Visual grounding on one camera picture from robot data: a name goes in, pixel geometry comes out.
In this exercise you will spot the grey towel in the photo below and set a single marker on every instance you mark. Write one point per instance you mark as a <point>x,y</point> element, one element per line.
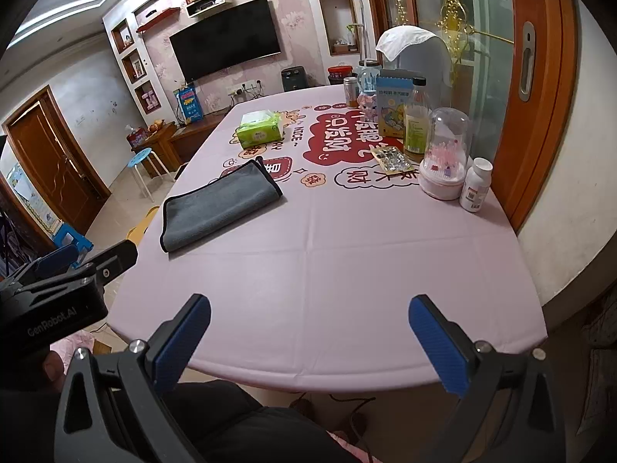
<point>219,207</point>

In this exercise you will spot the blue printed box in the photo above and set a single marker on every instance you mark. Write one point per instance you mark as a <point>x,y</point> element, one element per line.
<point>393,103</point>

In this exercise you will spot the white wall shelf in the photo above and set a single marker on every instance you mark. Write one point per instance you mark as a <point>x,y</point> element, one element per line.
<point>206,2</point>

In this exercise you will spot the green tissue pack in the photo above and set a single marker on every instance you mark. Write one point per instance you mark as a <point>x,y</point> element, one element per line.
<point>259,130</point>

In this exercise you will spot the clear dome toothpick holder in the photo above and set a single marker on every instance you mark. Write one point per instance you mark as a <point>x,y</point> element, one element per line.
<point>446,159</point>

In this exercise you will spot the blue printed bag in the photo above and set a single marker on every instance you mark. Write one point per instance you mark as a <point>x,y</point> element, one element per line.
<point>189,105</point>

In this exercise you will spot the silver blister pack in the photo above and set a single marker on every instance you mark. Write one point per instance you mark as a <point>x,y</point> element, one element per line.
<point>391,158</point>

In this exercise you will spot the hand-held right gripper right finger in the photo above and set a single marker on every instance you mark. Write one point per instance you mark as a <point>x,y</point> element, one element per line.
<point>439,347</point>

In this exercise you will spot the small blue plastic stool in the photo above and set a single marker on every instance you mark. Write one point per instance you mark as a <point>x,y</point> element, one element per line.
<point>72,243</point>

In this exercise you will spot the pink printed tablecloth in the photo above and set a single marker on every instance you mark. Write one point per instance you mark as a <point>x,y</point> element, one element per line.
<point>332,251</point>

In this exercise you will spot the person's dark trousers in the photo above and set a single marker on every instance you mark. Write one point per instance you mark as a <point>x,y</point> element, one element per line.
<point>250,429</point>

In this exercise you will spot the clear blue-lidded jug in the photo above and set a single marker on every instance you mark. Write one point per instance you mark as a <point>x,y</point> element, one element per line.
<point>369,75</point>

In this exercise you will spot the wooden tv cabinet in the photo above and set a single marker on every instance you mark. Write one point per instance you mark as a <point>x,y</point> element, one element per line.
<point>183,137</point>

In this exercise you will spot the grey chair with white cloth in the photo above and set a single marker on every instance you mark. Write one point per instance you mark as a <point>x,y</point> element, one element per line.
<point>414,62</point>

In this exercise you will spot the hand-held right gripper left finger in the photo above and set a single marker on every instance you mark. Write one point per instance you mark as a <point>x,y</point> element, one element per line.
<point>178,347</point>

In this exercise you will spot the dark air fryer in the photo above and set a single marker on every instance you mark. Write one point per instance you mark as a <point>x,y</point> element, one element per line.
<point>294,78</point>

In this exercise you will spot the person's left hand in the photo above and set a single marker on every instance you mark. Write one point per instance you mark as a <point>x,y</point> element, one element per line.
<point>50,369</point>

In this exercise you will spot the white pill bottle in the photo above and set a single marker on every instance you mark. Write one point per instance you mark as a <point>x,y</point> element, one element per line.
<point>476,185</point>

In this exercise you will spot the wooden sliding door frame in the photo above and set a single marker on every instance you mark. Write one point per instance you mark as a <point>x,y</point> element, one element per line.
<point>535,91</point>

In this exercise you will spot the pink figurine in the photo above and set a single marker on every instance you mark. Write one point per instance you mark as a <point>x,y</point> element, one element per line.
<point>369,103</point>

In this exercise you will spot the red wall shelf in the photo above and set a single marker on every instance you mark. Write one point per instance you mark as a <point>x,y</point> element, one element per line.
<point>156,18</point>

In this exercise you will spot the red snack bag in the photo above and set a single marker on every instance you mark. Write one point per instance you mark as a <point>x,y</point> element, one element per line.
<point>137,136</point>

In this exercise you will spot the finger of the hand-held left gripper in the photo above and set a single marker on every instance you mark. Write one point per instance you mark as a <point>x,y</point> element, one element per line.
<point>53,260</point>
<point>115,260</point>

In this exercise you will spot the blue round stool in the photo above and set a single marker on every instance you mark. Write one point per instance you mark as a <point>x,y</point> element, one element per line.
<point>144,164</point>

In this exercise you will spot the wooden door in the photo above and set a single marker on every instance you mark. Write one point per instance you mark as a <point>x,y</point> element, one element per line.
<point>50,164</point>

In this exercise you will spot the wall-mounted television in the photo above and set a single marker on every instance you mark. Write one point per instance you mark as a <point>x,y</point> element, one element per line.
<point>225,41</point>

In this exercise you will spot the red drink can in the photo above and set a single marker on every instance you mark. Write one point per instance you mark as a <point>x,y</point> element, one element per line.
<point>350,91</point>

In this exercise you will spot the yellow juice bottle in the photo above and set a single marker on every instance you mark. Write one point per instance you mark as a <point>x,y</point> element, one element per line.
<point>417,123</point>

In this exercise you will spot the yellow chair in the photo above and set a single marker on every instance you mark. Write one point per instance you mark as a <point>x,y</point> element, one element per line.
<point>140,226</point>

